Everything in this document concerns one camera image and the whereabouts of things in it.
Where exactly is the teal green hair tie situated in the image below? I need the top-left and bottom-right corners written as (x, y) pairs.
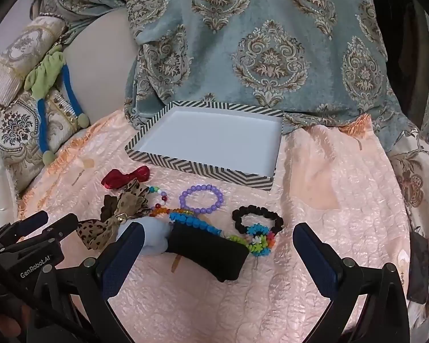
top-left (226, 222), bottom-right (277, 258)

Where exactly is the leopard print hair bow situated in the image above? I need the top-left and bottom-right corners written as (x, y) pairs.
top-left (76, 180), bottom-right (151, 251)

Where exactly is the pink quilted blanket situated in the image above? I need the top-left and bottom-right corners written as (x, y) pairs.
top-left (16, 109), bottom-right (413, 343)

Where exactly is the purple bead bracelet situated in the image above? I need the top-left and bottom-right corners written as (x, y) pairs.
top-left (179, 184), bottom-right (225, 216)

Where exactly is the black fabric pouch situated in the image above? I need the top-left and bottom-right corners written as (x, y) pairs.
top-left (166, 222), bottom-right (249, 282)

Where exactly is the dark wooden furniture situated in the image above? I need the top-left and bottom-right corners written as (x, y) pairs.
top-left (374, 0), bottom-right (429, 122)

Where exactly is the light blue fluffy scrunchie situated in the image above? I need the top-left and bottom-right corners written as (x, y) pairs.
top-left (120, 218), bottom-right (172, 256)

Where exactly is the red satin bow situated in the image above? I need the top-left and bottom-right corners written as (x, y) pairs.
top-left (101, 166), bottom-right (151, 189)

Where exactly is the black cable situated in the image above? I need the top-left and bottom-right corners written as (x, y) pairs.
top-left (0, 248), bottom-right (95, 342)

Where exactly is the striped shallow cardboard box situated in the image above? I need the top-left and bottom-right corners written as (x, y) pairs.
top-left (124, 101), bottom-right (284, 191)

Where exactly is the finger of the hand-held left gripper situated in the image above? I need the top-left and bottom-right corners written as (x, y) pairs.
top-left (7, 214), bottom-right (78, 249)
top-left (0, 212), bottom-right (49, 238)

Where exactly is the blue bead bracelet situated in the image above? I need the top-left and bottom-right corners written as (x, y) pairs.
top-left (169, 212), bottom-right (223, 237)

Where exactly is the multicolour glass bead bracelet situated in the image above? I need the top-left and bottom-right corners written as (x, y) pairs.
top-left (148, 186), bottom-right (194, 218)

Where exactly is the beige patterned bolster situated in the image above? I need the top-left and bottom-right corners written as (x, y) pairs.
top-left (0, 16), bottom-right (69, 109)

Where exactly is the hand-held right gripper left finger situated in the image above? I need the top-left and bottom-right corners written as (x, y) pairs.
top-left (32, 222), bottom-right (147, 343)

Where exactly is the floral embroidered cushion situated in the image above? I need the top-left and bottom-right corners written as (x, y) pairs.
top-left (0, 87), bottom-right (91, 194)

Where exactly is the teal damask patterned drape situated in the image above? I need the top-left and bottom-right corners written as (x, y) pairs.
top-left (36, 0), bottom-right (429, 152)

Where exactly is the beige floral cloth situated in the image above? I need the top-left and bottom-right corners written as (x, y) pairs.
top-left (386, 129), bottom-right (429, 318)

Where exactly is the green and blue plush toy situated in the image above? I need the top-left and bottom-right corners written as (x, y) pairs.
top-left (24, 51), bottom-right (91, 165)

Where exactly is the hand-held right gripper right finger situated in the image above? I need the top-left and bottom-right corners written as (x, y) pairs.
top-left (293, 222), bottom-right (410, 343)

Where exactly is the black hair scrunchie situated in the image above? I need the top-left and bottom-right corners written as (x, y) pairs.
top-left (232, 205), bottom-right (284, 235)

